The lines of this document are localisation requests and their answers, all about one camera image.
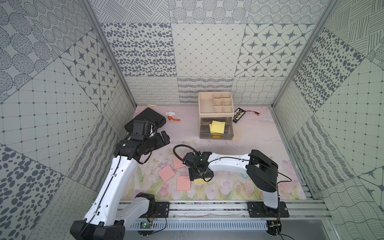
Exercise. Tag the grey drawer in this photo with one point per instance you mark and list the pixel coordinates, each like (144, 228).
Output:
(205, 129)
(207, 121)

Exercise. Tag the black flat case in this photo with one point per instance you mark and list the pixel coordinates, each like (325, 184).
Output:
(147, 115)

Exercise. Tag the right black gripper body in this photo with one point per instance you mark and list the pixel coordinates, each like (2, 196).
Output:
(195, 174)

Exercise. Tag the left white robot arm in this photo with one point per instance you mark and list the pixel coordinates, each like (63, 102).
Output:
(103, 221)

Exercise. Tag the pink sticky note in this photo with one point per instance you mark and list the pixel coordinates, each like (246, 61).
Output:
(183, 183)
(177, 163)
(166, 173)

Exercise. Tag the aluminium mounting rail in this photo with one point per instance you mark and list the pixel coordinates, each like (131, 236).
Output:
(237, 210)

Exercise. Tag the pink sticky note lower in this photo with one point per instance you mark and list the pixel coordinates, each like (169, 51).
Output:
(183, 183)

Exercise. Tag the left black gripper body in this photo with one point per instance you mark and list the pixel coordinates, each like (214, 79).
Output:
(160, 139)

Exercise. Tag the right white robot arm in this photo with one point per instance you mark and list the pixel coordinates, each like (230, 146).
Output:
(262, 170)

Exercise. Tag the white valve orange handle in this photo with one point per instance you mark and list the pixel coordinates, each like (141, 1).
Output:
(171, 116)

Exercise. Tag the pink sticky note upper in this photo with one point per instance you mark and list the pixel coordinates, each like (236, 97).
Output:
(177, 163)

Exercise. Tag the black battery holder with wires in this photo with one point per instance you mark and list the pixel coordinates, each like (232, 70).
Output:
(239, 113)

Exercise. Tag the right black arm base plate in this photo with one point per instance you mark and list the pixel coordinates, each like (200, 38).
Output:
(259, 210)

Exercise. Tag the small green circuit board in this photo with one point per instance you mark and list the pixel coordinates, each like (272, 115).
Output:
(145, 225)

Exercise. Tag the beige drawer organizer cabinet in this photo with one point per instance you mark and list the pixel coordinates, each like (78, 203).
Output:
(215, 105)

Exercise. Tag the white slotted cable duct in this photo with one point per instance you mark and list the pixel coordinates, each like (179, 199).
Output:
(205, 225)

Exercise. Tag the pink sticky note left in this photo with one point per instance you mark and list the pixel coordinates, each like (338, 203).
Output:
(166, 173)

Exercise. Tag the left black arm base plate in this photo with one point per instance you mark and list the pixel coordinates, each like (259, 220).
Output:
(157, 210)

